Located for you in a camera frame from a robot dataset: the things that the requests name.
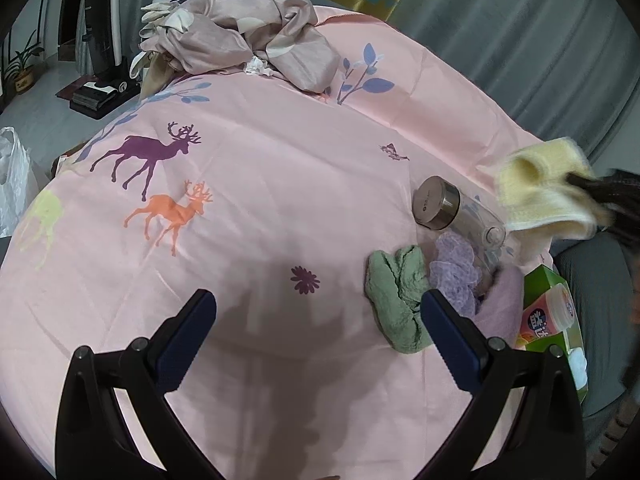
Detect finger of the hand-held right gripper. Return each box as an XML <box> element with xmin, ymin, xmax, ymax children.
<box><xmin>565</xmin><ymin>172</ymin><xmax>618</xmax><ymax>223</ymax></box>

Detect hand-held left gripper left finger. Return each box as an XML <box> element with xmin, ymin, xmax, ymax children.
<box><xmin>55</xmin><ymin>288</ymin><xmax>218</xmax><ymax>480</ymax></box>

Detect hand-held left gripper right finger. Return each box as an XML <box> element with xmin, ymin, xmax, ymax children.
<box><xmin>421</xmin><ymin>287</ymin><xmax>588</xmax><ymax>480</ymax></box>

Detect yellow towel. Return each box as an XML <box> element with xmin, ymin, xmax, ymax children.
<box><xmin>492</xmin><ymin>137</ymin><xmax>616</xmax><ymax>241</ymax></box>

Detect green towel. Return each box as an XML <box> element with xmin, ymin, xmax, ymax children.
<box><xmin>366</xmin><ymin>244</ymin><xmax>436</xmax><ymax>353</ymax></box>

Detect purple quilted cloth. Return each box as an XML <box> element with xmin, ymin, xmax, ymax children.
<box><xmin>429</xmin><ymin>232</ymin><xmax>496</xmax><ymax>318</ymax></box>

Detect pink gum bottle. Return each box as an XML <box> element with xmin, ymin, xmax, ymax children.
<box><xmin>515</xmin><ymin>282</ymin><xmax>576</xmax><ymax>351</ymax></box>

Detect green box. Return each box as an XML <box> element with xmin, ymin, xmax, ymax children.
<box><xmin>515</xmin><ymin>264</ymin><xmax>591</xmax><ymax>403</ymax></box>

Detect grey sofa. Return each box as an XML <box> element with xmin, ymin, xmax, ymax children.
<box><xmin>552</xmin><ymin>232</ymin><xmax>640</xmax><ymax>416</ymax></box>

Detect glass bottle with metal lid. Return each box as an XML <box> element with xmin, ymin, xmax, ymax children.
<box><xmin>411</xmin><ymin>176</ymin><xmax>521</xmax><ymax>261</ymax></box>

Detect pink printed bedsheet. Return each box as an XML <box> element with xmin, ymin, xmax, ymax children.
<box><xmin>0</xmin><ymin>5</ymin><xmax>586</xmax><ymax>480</ymax></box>

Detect white plastic bag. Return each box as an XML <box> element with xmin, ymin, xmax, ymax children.
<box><xmin>0</xmin><ymin>126</ymin><xmax>31</xmax><ymax>238</ymax></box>

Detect crumpled beige satin cloth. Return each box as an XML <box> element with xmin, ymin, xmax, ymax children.
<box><xmin>137</xmin><ymin>0</ymin><xmax>341</xmax><ymax>98</ymax></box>

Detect potted plant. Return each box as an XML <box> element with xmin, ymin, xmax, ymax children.
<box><xmin>2</xmin><ymin>30</ymin><xmax>46</xmax><ymax>95</ymax></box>

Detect black upright vacuum cleaner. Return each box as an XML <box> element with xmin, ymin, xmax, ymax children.
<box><xmin>55</xmin><ymin>0</ymin><xmax>141</xmax><ymax>121</ymax></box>

